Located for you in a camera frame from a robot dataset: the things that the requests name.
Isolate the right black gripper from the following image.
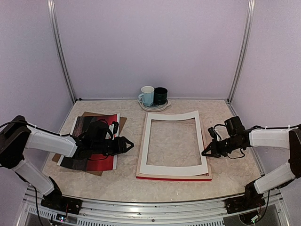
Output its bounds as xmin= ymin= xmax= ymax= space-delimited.
xmin=202 ymin=136 xmax=242 ymax=158

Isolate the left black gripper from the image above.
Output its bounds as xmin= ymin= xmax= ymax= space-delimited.
xmin=92 ymin=136 xmax=134 ymax=156

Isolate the white mat board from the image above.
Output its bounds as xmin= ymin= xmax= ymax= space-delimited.
xmin=137 ymin=110 xmax=209 ymax=177

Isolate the red and wood picture frame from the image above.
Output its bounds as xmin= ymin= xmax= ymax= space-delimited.
xmin=135 ymin=112 xmax=213 ymax=182

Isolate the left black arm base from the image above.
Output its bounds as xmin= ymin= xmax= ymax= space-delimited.
xmin=41 ymin=177 xmax=82 ymax=215

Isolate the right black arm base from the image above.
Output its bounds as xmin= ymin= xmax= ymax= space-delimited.
xmin=225 ymin=182 xmax=266 ymax=214

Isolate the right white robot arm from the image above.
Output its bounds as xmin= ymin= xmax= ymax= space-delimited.
xmin=201 ymin=116 xmax=301 ymax=209

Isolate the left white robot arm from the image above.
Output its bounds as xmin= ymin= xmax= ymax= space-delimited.
xmin=0 ymin=115 xmax=135 ymax=210

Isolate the red and dark photo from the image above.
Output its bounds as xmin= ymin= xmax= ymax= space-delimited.
xmin=57 ymin=113 xmax=121 ymax=171

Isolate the white plate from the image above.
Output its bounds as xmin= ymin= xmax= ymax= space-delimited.
xmin=137 ymin=99 xmax=171 ymax=112

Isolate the light blue mug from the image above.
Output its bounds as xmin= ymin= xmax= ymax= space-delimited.
xmin=138 ymin=86 xmax=155 ymax=106

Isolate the dark green mug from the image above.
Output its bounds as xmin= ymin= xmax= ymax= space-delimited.
xmin=154 ymin=87 xmax=168 ymax=105

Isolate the brown backing board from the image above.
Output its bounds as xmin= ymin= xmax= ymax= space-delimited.
xmin=51 ymin=111 xmax=128 ymax=177

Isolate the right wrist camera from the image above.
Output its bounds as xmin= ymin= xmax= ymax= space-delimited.
xmin=207 ymin=127 xmax=218 ymax=140

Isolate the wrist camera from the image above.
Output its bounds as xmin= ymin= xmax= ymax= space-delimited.
xmin=207 ymin=127 xmax=218 ymax=140
xmin=111 ymin=121 xmax=119 ymax=135

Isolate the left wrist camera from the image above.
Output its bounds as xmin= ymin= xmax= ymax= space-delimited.
xmin=111 ymin=121 xmax=119 ymax=135

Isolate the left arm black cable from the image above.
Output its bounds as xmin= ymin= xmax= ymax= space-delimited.
xmin=0 ymin=120 xmax=26 ymax=130

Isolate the right aluminium corner post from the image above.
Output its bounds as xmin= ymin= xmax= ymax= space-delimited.
xmin=227 ymin=0 xmax=256 ymax=104

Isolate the aluminium corner post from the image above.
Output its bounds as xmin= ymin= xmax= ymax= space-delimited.
xmin=47 ymin=0 xmax=77 ymax=104
xmin=227 ymin=0 xmax=256 ymax=104

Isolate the left aluminium corner post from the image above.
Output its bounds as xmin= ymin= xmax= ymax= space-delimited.
xmin=47 ymin=0 xmax=77 ymax=104

